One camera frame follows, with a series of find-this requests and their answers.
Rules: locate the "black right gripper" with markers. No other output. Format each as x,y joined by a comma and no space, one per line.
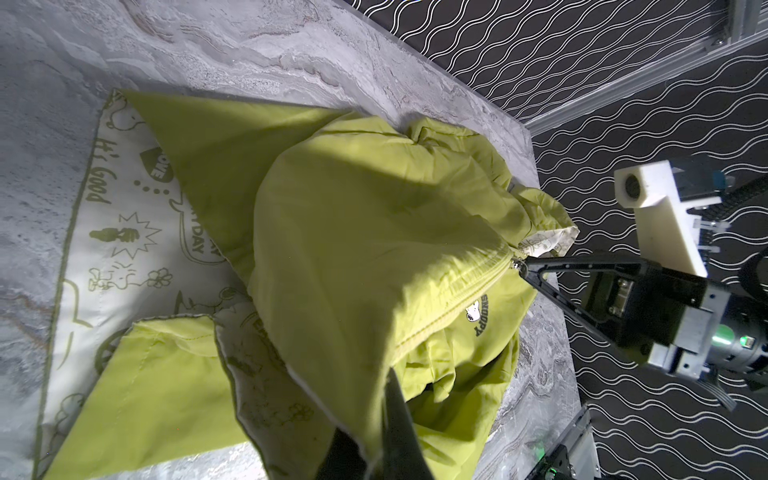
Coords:
681,324

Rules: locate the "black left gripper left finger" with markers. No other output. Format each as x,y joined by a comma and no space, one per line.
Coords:
343,460

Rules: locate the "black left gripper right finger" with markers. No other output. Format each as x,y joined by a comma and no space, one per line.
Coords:
402,455

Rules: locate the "lime green printed jacket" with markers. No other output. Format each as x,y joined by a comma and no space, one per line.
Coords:
242,272

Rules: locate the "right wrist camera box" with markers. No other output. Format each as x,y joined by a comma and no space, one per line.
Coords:
670,200

